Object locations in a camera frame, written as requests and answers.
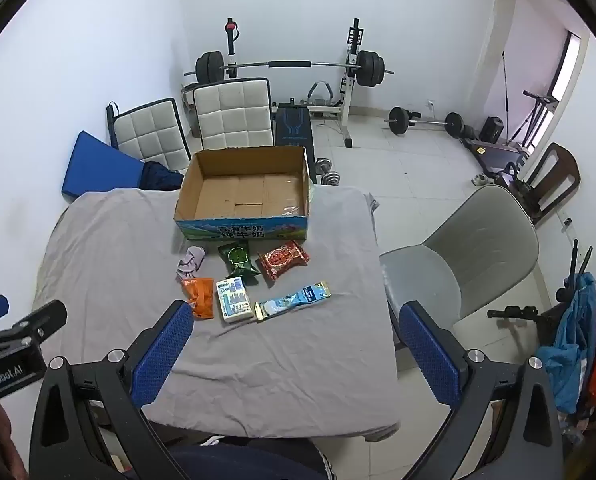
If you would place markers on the black pole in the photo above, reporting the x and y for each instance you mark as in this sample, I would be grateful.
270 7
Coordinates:
110 122

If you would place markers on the blue cloth on rack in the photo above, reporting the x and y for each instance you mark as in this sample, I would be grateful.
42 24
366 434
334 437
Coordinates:
572 340

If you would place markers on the black blue weight bench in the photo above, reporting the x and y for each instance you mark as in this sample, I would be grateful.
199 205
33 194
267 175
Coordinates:
293 130

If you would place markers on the thin black bar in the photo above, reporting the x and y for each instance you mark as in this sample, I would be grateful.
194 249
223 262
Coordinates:
504 90

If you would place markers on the window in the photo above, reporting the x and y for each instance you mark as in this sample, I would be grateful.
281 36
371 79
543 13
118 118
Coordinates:
567 67

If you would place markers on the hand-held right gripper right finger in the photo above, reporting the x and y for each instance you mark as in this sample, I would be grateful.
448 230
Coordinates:
427 355

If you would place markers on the chrome dumbbell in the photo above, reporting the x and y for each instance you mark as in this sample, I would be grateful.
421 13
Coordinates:
333 178

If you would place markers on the clear plastic wrap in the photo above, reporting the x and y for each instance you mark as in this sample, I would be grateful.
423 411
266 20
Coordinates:
293 212

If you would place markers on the black speaker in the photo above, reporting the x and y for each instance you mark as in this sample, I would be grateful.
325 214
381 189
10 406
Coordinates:
492 129

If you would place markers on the white barbell rack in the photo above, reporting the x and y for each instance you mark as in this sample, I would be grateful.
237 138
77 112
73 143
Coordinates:
350 90

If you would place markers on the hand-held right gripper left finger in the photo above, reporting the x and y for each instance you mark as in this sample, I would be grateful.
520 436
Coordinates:
163 355

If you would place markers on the white blue tissue pack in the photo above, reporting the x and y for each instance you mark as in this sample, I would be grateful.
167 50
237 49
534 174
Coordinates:
233 302

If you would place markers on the blue foam mat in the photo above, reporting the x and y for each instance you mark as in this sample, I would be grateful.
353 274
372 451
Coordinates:
98 170

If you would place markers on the orange snack packet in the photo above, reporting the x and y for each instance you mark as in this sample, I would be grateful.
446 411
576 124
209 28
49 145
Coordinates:
203 297

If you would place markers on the red snack packet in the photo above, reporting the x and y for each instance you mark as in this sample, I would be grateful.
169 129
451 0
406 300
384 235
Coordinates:
280 259

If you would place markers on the short barbell with black plates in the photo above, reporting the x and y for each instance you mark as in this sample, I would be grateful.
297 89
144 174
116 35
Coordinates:
400 121

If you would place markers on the long light blue packet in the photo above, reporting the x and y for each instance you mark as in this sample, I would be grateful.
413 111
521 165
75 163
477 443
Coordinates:
290 301

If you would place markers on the long barbell with black plates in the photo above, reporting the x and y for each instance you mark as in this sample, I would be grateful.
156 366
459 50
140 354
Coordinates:
288 64

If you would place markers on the green snack packet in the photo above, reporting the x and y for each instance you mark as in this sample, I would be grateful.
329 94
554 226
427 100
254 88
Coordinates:
238 260

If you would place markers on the dark dumbbell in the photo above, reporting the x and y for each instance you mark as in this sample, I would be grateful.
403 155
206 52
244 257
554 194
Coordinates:
322 165

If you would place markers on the black treadmill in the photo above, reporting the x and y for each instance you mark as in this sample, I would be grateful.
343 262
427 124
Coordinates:
497 157

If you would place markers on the black stand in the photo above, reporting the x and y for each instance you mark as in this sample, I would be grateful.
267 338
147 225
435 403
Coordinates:
517 314

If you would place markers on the cardboard box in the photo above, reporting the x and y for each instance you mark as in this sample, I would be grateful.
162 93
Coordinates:
238 192

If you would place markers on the person's dark trousers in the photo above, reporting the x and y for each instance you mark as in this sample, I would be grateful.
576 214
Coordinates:
248 462

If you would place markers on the dark blue cloth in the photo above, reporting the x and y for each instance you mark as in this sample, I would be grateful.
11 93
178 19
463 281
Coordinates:
160 177

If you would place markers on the black tripod poles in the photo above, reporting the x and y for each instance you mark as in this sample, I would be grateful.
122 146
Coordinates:
573 270

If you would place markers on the white padded chair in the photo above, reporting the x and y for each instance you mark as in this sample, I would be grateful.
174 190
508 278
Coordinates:
148 135
233 115

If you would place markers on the grey table cloth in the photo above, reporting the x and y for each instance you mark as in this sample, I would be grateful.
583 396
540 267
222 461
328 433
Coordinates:
278 375

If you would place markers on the purple sock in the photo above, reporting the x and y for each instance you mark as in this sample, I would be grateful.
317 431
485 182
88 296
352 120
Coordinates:
190 260

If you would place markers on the pair of white shoes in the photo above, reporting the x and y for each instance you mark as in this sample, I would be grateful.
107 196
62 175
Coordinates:
480 179

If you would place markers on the dark wooden chair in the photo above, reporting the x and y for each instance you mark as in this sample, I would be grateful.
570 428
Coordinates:
557 175

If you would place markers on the grey shell chair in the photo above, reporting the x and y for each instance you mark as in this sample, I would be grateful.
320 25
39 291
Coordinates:
477 240

